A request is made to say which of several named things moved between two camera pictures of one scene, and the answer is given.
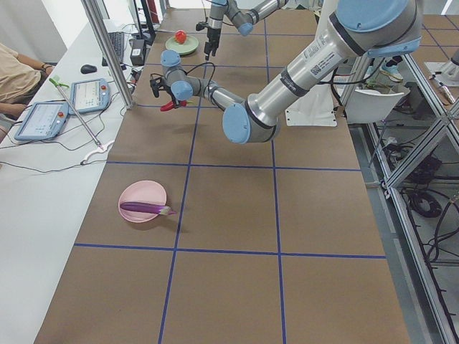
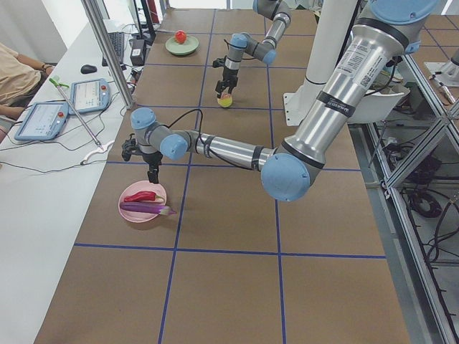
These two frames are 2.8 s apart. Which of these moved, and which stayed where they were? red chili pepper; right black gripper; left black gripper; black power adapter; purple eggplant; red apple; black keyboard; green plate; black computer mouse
Moved: left black gripper; red chili pepper; right black gripper
Stayed: black power adapter; black keyboard; red apple; purple eggplant; black computer mouse; green plate
